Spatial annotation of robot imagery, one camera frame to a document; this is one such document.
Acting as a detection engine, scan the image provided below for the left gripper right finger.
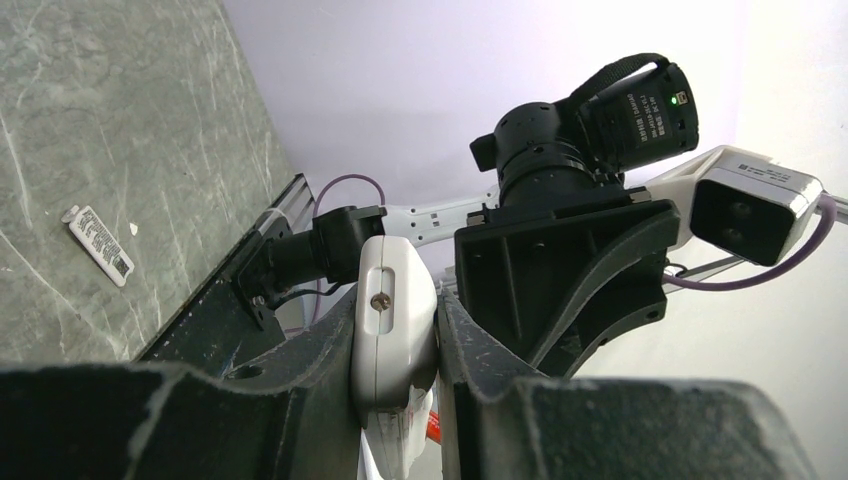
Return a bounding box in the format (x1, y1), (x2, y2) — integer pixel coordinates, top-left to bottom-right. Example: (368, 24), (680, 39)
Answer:
(436, 291), (817, 479)

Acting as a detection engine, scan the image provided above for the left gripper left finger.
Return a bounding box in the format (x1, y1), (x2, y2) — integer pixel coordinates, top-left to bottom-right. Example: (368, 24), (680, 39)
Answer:
(1, 291), (360, 479)

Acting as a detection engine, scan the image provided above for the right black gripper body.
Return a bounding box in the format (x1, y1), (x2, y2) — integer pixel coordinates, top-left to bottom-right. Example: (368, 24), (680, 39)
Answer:
(466, 178), (653, 232)

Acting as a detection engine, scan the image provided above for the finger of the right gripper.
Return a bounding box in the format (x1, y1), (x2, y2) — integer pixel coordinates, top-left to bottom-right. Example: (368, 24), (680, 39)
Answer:
(454, 200), (680, 378)

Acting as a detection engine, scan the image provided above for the orange red AA battery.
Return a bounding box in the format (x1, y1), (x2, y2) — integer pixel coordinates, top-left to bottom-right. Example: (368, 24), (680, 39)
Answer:
(426, 411), (442, 445)

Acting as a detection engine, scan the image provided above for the white remote control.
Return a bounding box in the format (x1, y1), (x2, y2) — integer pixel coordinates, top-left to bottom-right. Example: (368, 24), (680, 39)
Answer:
(350, 235), (438, 479)

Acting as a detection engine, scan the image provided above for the white battery cover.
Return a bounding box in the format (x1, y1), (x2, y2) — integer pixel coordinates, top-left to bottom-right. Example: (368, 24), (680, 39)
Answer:
(61, 205), (135, 288)

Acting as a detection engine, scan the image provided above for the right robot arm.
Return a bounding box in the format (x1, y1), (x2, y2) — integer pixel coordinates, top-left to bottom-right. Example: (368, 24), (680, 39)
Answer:
(454, 53), (699, 378)

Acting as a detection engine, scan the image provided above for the purple base cable loop right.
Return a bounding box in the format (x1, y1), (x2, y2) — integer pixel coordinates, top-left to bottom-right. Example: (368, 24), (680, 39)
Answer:
(284, 173), (388, 333)

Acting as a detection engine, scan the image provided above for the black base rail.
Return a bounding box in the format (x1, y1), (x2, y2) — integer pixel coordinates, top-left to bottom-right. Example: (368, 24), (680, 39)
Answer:
(132, 173), (359, 382)

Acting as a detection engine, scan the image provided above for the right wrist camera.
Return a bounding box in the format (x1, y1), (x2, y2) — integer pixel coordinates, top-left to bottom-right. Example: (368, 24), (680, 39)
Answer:
(644, 145), (824, 267)

